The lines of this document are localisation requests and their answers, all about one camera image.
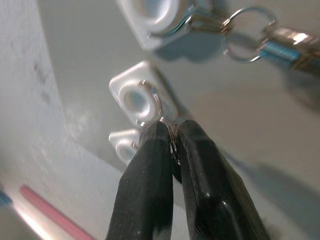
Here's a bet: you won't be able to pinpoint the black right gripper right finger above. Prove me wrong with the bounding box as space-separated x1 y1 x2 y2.
174 119 271 240

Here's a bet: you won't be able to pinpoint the flat silver keys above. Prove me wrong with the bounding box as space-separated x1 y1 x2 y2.
172 12 231 35

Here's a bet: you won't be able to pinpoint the pink rod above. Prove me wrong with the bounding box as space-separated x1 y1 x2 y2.
19 184 95 240

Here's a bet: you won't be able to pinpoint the metal keychain with blue spring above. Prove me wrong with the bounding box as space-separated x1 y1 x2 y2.
257 24 320 73

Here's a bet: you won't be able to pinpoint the large silver split ring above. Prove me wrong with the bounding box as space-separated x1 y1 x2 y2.
222 6 277 63

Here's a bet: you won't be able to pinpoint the silver key bunch with ring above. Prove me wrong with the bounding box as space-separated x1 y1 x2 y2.
131 79 182 167

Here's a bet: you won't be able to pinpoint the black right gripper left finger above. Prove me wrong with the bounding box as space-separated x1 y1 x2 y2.
104 121 174 240

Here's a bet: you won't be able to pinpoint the white square wall hook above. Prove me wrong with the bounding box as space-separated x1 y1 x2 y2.
108 60 179 126
116 0 198 50
108 128 141 166

